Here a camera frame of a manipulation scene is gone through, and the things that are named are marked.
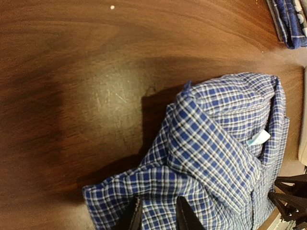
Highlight white plastic bin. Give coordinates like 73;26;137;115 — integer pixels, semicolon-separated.
298;67;307;166

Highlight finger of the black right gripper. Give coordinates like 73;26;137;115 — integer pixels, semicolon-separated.
268;193;307;222
274;174;307;194

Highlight blue checked long sleeve shirt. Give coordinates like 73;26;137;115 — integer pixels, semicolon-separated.
83;73;289;230

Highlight dark blue folded printed shirt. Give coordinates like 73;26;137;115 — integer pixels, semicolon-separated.
267;0;307;49

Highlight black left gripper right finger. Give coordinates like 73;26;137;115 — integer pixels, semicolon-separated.
176;196;204;230

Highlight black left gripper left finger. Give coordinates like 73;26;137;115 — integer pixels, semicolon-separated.
112;196;142;230

